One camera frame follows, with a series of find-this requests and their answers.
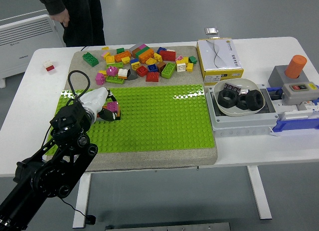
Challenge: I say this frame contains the white terminal block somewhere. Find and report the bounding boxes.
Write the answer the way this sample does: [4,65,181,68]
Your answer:
[274,101,319,121]

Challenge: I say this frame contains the green studded baseplate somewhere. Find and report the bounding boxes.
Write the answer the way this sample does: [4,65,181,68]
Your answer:
[47,84,217,154]

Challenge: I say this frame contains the grey plastic junction box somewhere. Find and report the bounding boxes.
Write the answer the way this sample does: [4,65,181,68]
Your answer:
[206,83,279,138]

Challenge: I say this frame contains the red large toy brick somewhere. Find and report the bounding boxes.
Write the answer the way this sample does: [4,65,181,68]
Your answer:
[159,50,177,62]

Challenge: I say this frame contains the dark purple packet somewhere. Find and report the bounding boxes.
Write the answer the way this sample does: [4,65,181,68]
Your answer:
[223,82,242,95]

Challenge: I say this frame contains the grey large toy brick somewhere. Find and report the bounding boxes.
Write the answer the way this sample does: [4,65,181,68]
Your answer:
[129,42,148,52]

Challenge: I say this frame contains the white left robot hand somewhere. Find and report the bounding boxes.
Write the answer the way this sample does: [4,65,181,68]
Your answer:
[80,88,122,122]

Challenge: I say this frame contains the person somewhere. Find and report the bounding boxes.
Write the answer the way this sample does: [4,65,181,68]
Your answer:
[34,0,106,47]

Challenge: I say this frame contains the white panel heater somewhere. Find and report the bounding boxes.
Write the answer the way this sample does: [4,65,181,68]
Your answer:
[0,8,64,89]

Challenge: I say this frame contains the black power cord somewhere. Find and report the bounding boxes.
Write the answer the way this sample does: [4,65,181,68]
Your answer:
[42,45,92,217]

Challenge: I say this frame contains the orange cylinder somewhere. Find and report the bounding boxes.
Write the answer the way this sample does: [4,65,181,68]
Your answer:
[285,54,308,79]

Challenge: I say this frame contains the metal floor socket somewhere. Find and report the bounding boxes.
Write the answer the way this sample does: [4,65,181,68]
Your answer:
[204,27,220,39]

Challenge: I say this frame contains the black small component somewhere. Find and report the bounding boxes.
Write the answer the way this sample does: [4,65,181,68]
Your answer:
[270,89,284,100]

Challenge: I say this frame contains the grey block with hole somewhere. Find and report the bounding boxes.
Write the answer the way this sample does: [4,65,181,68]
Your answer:
[268,65,310,89]

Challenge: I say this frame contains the yellow white cardboard box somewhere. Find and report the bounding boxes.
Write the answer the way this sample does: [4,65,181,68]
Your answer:
[196,37,244,86]

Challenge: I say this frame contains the grey-brown foam mat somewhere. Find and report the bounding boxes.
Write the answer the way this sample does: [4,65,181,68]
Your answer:
[45,45,219,174]

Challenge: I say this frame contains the grey sloped toy brick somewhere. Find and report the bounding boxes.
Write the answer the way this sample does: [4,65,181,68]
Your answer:
[126,69,139,81]

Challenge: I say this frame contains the white table leg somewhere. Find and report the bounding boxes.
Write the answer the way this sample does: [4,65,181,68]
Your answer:
[246,165,273,220]
[72,173,92,229]

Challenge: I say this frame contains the grey push-button switch box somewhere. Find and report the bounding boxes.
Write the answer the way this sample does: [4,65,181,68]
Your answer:
[281,82,319,106]

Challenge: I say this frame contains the blue plastic tray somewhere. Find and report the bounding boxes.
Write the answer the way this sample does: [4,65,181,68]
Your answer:
[266,84,319,132]

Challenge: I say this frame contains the person's right hand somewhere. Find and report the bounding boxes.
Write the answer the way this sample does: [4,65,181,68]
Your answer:
[49,8,70,27]

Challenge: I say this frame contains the red square toy brick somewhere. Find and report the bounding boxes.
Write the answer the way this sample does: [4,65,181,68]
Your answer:
[136,65,149,78]
[145,72,160,83]

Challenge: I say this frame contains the white bowl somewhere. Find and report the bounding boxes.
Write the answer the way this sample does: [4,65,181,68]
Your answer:
[213,78,266,116]

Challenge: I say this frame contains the orange large toy brick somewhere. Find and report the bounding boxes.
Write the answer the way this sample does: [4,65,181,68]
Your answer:
[138,48,155,65]

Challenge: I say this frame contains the small black hex nut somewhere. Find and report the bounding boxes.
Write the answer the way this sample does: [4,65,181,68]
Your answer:
[236,94,250,110]

